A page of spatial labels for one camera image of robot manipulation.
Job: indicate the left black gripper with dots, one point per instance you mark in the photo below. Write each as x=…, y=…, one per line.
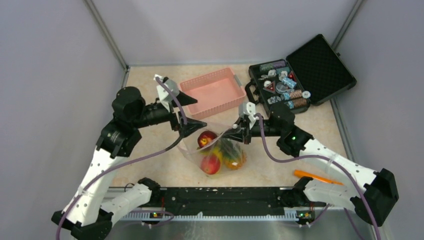
x=185, y=130

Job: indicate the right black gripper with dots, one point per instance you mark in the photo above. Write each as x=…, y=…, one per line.
x=237, y=133

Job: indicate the orange toy pineapple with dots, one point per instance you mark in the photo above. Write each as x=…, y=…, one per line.
x=233, y=156

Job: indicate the yellow banana bunch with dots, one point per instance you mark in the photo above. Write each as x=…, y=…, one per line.
x=212, y=150

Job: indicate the clear zip top bag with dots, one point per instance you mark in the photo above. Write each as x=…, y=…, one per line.
x=190, y=150

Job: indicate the pink plastic basket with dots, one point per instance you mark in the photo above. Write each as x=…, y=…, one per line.
x=215, y=92

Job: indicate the red apple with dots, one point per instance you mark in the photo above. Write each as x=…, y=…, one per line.
x=210, y=164

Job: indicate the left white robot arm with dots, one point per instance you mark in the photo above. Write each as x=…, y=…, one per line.
x=88, y=216

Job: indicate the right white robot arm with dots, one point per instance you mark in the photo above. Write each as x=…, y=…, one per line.
x=371, y=194

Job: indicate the orange carrot toy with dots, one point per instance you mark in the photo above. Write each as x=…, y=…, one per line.
x=300, y=174

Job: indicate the black poker chip case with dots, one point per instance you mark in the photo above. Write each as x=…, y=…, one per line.
x=309, y=76

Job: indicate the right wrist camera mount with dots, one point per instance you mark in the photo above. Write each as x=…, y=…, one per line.
x=248, y=109

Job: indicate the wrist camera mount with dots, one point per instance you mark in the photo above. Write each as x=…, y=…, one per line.
x=163, y=95
x=248, y=109

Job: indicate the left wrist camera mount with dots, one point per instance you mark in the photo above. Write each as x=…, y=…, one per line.
x=163, y=95

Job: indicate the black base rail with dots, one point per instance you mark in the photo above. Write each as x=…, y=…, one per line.
x=233, y=204

